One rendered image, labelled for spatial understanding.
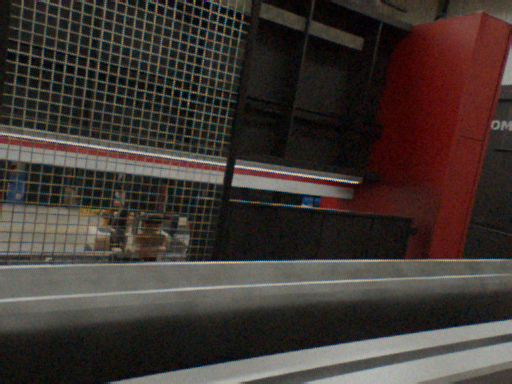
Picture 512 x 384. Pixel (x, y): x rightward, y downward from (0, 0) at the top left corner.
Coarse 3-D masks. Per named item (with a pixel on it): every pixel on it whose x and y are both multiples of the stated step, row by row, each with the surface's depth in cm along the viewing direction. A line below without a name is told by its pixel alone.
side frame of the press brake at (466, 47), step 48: (432, 48) 220; (480, 48) 203; (384, 96) 243; (432, 96) 217; (480, 96) 209; (384, 144) 240; (432, 144) 214; (480, 144) 214; (384, 192) 237; (432, 192) 211; (432, 240) 210
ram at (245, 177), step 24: (0, 144) 168; (24, 144) 172; (72, 144) 180; (120, 168) 190; (144, 168) 195; (192, 168) 206; (216, 168) 212; (240, 168) 218; (312, 192) 242; (336, 192) 250
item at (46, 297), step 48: (0, 288) 18; (48, 288) 19; (96, 288) 20; (144, 288) 22; (192, 288) 21; (240, 288) 22; (288, 288) 24; (336, 288) 26; (384, 288) 29; (432, 288) 32; (480, 288) 35; (0, 336) 17; (48, 336) 18; (96, 336) 19; (144, 336) 20; (192, 336) 21; (240, 336) 23; (288, 336) 25; (336, 336) 28; (384, 336) 31; (432, 336) 28; (480, 336) 29
